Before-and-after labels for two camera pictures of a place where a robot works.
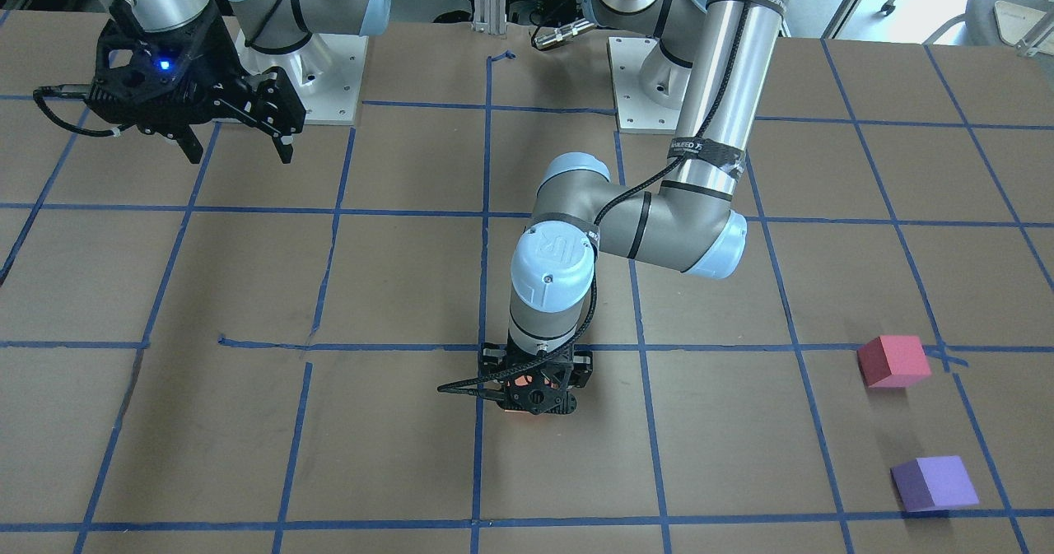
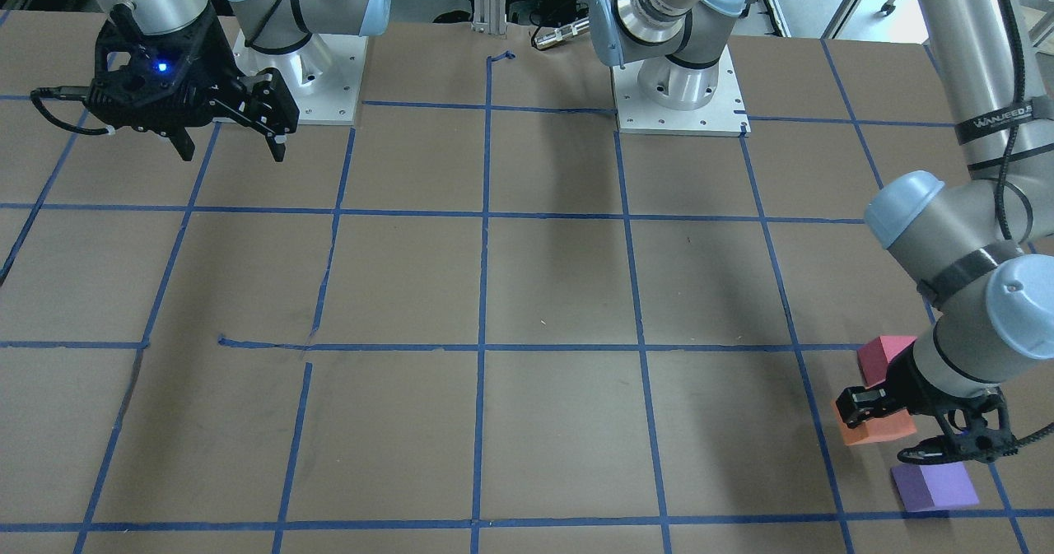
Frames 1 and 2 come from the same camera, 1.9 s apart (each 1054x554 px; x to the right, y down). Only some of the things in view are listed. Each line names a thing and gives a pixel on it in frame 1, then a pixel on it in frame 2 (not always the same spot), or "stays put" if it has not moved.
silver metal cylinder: [562, 32] stays put
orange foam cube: [522, 380] to [885, 425]
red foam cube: [893, 361] stays put
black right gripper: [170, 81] stays put
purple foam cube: [934, 482] stays put
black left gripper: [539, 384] to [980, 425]
